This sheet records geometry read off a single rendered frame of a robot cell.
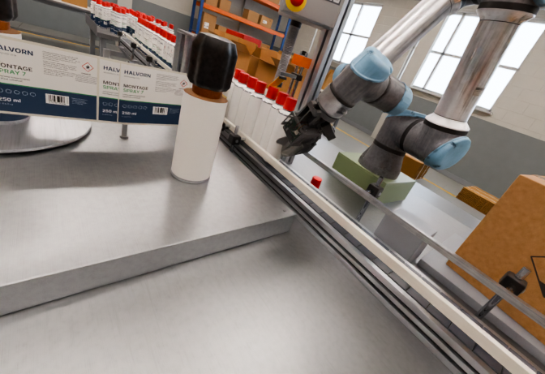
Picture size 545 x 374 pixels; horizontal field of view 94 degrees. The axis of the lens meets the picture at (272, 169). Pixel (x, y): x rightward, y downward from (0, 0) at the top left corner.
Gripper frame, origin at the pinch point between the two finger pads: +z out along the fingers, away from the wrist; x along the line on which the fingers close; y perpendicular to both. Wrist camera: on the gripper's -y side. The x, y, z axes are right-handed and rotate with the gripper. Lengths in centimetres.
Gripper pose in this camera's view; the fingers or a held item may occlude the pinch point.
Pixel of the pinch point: (285, 152)
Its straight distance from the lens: 76.3
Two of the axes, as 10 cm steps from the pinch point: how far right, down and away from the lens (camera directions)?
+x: 3.6, 8.7, -3.4
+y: -7.5, 0.5, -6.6
